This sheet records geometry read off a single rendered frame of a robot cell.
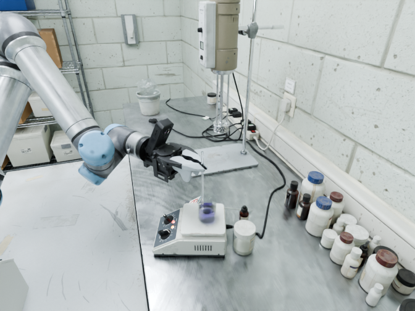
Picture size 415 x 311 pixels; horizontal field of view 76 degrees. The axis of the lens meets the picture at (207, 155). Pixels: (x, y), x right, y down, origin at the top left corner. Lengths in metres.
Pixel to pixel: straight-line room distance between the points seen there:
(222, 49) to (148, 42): 2.08
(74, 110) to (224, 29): 0.53
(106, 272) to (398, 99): 0.87
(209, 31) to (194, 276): 0.73
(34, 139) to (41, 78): 2.17
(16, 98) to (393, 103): 1.00
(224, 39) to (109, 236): 0.72
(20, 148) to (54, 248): 2.14
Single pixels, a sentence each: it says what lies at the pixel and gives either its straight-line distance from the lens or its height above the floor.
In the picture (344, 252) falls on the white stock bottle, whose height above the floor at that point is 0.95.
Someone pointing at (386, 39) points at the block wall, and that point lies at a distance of 0.87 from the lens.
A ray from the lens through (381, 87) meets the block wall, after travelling 0.87.
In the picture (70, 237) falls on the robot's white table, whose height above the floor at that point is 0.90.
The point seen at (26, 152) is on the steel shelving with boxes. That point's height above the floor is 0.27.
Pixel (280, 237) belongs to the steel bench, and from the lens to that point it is 0.86.
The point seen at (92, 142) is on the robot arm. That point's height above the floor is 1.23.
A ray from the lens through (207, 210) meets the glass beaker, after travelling 0.70.
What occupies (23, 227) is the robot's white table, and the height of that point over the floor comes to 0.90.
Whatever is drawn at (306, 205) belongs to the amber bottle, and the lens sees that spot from 0.89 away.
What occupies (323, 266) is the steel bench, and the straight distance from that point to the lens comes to 0.82.
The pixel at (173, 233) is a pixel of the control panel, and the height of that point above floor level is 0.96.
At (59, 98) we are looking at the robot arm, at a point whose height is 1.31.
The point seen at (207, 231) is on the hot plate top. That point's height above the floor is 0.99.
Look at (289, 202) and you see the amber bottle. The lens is 0.94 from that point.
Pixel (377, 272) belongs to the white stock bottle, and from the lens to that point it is 0.76.
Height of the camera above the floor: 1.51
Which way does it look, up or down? 31 degrees down
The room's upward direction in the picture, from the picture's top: straight up
